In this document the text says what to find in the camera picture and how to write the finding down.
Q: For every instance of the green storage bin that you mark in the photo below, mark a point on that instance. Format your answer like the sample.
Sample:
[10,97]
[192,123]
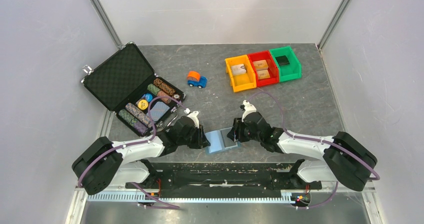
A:
[289,67]

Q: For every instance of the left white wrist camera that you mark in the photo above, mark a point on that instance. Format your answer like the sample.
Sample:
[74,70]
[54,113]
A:
[193,115]

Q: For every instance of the gold VIP card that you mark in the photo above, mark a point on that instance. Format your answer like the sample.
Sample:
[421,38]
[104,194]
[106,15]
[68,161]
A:
[263,74]

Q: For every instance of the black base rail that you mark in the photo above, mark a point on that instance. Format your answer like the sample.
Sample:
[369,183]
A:
[225,180]

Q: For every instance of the yellow storage bin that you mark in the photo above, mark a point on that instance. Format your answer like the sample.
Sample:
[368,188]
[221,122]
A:
[241,82]

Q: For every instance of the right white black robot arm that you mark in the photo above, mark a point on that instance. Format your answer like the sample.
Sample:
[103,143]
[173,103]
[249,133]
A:
[336,158]

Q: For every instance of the red storage bin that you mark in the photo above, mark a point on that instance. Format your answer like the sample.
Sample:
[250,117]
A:
[273,70]

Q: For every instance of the yellow dealer chip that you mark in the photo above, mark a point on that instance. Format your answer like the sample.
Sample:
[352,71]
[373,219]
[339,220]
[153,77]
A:
[142,104]

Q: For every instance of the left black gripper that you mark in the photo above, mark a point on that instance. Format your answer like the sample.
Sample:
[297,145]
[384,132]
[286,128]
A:
[201,141]

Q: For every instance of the gold card in red bin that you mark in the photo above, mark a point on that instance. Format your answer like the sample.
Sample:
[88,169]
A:
[260,65]

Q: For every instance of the blue orange toy car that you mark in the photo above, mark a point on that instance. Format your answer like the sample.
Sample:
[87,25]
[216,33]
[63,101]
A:
[194,79]

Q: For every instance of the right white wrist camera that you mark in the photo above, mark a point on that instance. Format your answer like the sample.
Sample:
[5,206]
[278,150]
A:
[247,108]

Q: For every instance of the black poker chip case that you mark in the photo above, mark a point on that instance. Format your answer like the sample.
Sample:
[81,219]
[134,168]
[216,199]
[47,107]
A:
[125,78]

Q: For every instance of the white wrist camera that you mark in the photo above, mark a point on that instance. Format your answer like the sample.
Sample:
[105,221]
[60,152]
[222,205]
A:
[193,115]
[247,108]

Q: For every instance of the blue card holder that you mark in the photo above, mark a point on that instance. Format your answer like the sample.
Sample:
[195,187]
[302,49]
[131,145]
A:
[216,142]

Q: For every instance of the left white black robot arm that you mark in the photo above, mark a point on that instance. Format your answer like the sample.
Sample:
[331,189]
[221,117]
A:
[106,162]

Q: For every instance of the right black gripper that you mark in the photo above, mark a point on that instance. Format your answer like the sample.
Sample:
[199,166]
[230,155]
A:
[238,125]

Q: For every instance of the white card stack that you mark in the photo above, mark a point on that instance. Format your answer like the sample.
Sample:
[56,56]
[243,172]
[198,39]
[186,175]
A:
[238,69]

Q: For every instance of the blue playing card deck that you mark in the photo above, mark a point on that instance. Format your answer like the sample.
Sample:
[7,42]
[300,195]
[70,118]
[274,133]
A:
[158,110]

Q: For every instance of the black card in green bin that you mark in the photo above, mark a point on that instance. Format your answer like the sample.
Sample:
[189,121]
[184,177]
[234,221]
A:
[282,61]

